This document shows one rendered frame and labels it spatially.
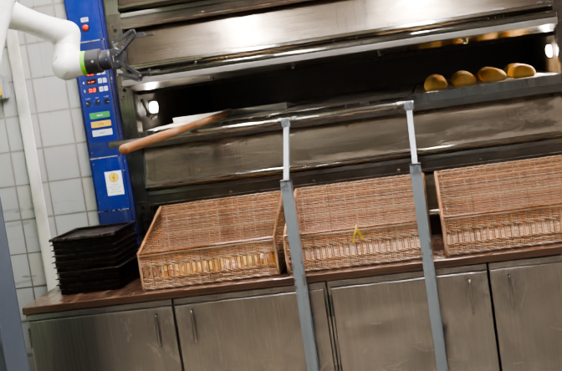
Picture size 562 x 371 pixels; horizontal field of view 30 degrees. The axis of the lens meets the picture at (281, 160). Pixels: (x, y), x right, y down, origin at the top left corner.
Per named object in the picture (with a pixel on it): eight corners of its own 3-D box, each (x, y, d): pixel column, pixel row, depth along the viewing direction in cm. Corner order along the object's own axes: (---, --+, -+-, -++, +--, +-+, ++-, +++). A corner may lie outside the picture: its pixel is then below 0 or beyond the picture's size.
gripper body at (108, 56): (103, 49, 401) (126, 45, 400) (107, 71, 402) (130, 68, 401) (97, 49, 394) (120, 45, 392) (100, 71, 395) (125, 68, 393)
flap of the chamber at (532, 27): (122, 86, 439) (135, 91, 459) (558, 22, 412) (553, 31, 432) (121, 80, 439) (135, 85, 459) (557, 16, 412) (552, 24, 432)
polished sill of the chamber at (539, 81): (143, 140, 462) (141, 131, 462) (560, 83, 434) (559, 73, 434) (140, 141, 456) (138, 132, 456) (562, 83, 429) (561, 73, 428)
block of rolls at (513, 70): (425, 86, 511) (423, 75, 510) (524, 73, 503) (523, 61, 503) (424, 91, 451) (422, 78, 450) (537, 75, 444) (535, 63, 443)
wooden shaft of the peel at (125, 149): (128, 154, 318) (126, 144, 318) (118, 155, 319) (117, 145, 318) (229, 116, 487) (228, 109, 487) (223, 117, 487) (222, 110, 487)
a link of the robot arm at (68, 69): (58, 86, 404) (47, 75, 394) (58, 56, 408) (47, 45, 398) (93, 81, 402) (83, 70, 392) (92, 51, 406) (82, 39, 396)
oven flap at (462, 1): (129, 73, 453) (127, 29, 458) (552, 10, 425) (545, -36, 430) (126, 69, 449) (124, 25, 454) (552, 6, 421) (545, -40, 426)
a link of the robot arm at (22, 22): (-10, 30, 382) (9, 20, 376) (-10, 2, 386) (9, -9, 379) (68, 57, 410) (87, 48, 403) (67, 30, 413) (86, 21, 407)
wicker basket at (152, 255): (167, 267, 458) (158, 205, 455) (294, 251, 450) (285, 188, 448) (140, 292, 410) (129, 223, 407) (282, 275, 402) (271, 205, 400)
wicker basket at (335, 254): (302, 251, 449) (293, 187, 447) (434, 236, 440) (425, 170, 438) (285, 275, 402) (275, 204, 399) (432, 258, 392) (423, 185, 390)
